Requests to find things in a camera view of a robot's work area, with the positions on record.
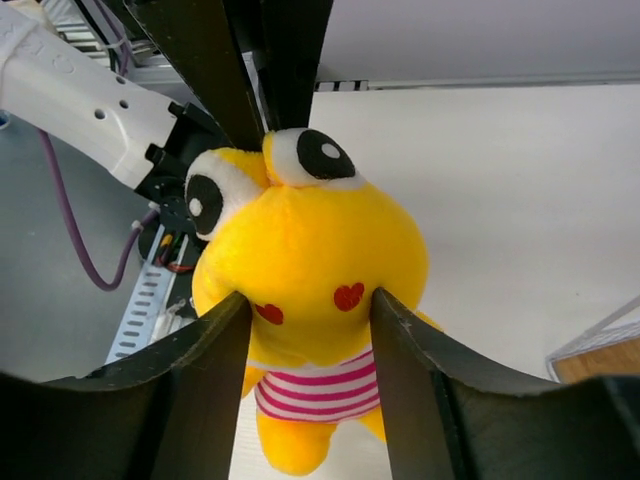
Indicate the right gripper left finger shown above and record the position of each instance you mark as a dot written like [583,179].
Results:
[168,411]

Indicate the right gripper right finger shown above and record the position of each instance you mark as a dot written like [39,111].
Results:
[452,413]

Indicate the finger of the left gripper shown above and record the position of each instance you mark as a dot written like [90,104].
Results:
[197,39]
[294,33]

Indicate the yellow plush toy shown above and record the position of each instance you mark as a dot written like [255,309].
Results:
[307,240]

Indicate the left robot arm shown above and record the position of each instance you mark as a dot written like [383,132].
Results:
[60,90]

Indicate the white wire wooden shelf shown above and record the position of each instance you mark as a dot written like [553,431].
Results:
[610,347]

